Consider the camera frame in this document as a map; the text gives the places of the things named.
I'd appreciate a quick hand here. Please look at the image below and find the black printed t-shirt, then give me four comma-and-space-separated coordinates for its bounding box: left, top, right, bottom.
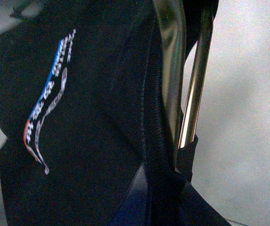
0, 0, 228, 226

